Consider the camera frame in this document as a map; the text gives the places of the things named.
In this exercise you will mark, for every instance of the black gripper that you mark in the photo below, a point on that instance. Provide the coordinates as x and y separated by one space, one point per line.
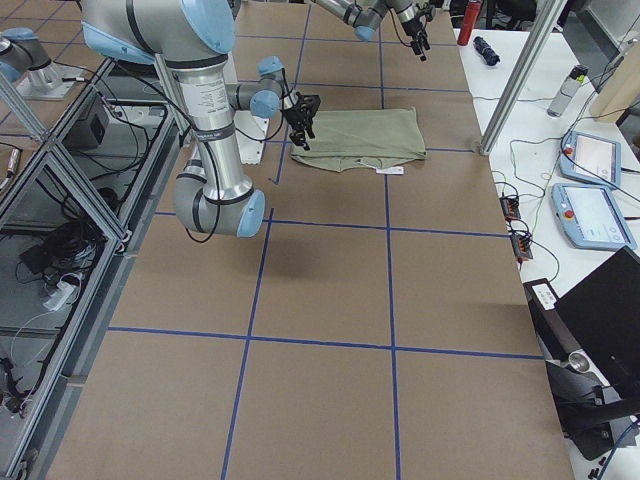
296 113
408 22

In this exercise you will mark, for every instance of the olive green long-sleeve shirt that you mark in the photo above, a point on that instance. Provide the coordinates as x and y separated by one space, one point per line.
353 139

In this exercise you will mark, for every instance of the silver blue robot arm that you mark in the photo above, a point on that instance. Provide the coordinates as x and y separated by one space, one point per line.
212 195
365 20

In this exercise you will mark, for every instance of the folded dark blue umbrella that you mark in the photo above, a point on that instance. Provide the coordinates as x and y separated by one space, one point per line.
486 52

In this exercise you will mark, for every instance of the red water bottle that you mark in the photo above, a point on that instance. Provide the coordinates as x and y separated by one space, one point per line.
471 14

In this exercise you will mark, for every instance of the white paper price tag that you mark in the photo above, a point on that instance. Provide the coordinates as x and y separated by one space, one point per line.
394 170

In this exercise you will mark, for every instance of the clear grey water bottle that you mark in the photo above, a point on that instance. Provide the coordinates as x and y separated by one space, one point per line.
567 90

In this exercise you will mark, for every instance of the upper black usb hub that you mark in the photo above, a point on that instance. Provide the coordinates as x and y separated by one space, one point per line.
510 207

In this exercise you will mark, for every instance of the far blue teach pendant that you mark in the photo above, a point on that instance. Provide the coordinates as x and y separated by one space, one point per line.
591 159

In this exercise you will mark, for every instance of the blue teach pendant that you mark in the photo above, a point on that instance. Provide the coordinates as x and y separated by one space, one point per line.
591 159
590 217

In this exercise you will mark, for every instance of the near blue teach pendant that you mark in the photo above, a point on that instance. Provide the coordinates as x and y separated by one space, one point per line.
590 217

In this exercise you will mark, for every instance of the black monitor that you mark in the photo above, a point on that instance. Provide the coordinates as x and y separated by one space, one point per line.
602 314

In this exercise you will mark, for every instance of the black box with white label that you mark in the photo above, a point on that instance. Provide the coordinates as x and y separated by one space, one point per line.
541 299

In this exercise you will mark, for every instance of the steel cup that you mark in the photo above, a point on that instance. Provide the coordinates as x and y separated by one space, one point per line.
578 362

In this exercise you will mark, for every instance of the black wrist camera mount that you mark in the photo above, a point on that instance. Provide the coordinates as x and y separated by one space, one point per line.
310 104

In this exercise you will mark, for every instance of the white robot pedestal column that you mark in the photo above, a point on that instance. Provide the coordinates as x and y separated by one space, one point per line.
251 129

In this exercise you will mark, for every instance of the aluminium frame post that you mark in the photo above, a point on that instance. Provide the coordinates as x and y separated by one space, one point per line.
525 63

